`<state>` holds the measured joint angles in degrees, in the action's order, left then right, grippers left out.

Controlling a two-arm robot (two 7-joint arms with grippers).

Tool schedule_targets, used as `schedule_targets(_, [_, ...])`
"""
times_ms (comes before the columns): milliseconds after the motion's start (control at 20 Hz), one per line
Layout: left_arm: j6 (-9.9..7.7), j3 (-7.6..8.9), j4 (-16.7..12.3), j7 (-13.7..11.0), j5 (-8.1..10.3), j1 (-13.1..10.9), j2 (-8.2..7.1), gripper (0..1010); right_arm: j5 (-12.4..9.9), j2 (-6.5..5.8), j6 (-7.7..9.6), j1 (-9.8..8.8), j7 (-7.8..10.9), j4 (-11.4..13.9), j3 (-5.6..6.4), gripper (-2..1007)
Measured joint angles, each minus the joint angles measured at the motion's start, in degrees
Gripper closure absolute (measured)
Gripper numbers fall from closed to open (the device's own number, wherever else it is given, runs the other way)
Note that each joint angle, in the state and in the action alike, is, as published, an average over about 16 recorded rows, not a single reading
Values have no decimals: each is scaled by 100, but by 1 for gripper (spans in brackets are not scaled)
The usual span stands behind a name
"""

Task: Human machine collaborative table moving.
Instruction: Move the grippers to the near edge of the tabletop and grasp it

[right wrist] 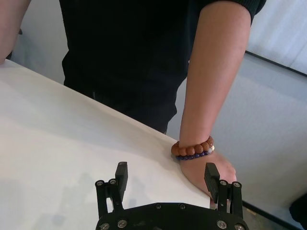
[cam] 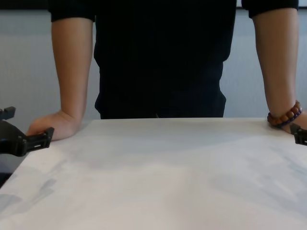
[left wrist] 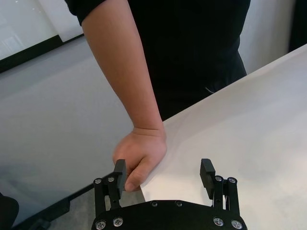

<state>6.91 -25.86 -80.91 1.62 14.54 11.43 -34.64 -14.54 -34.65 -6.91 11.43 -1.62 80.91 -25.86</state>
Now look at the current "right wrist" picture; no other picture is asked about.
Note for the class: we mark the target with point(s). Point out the black wall trim strip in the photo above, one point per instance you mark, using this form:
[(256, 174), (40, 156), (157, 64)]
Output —
[(275, 63)]

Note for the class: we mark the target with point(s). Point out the person's left hand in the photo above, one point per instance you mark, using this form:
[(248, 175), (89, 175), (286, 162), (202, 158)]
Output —
[(192, 170)]

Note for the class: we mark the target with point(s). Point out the person in black clothes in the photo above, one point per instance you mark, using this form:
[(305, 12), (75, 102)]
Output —
[(124, 60)]

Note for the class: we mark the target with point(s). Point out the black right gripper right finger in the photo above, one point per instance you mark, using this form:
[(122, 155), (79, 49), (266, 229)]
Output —
[(212, 184)]

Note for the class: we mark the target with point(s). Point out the person's left forearm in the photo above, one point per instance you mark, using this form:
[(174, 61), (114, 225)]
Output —
[(204, 95)]

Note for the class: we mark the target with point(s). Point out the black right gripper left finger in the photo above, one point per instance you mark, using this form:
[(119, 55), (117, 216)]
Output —
[(121, 177)]

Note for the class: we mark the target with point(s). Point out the white rolling table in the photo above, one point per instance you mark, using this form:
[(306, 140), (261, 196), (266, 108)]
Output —
[(60, 131)]

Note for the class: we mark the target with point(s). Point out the black bulky object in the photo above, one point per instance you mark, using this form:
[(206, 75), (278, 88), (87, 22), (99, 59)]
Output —
[(301, 210)]

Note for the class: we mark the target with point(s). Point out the person's right forearm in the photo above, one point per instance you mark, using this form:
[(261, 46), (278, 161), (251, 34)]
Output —
[(9, 28)]

